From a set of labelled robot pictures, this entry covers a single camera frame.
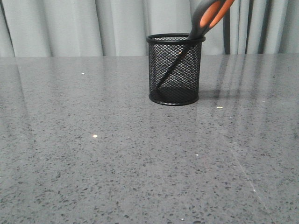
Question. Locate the grey orange handled scissors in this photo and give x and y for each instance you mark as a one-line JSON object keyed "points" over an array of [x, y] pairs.
{"points": [[207, 14]]}

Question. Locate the black mesh pen bucket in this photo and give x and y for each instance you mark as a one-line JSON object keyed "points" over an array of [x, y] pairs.
{"points": [[174, 68]]}

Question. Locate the grey curtain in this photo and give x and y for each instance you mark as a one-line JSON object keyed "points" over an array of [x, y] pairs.
{"points": [[37, 28]]}

